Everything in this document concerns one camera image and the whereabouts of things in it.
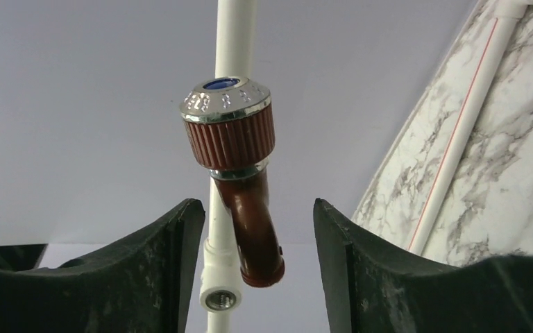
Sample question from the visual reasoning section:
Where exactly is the white PVC pipe frame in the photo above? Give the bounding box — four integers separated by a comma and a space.
200, 1, 529, 332

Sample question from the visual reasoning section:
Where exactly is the brown water faucet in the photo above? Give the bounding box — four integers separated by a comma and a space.
179, 76, 285, 288

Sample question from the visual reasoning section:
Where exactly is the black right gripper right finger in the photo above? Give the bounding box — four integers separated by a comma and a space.
313, 198, 533, 333

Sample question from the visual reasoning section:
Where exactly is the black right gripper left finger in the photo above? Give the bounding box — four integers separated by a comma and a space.
0, 198, 205, 332

